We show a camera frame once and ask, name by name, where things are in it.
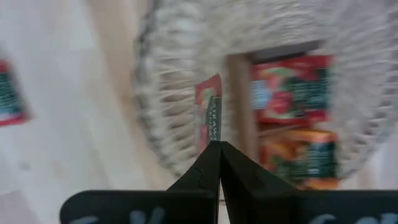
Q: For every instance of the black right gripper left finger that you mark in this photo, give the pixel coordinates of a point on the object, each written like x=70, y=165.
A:
x=192, y=193

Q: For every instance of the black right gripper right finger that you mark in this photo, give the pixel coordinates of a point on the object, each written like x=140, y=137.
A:
x=248, y=193

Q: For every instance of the orange peach tea sachet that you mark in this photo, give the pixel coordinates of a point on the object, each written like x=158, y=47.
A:
x=301, y=158

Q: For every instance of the wooden three-compartment box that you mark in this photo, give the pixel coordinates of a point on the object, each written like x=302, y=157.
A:
x=239, y=102

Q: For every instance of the red strawberry tea sachet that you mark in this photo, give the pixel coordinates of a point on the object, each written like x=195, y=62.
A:
x=209, y=102
x=9, y=96
x=289, y=90

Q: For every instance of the round woven straw placemat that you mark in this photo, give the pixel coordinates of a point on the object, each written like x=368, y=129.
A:
x=180, y=77

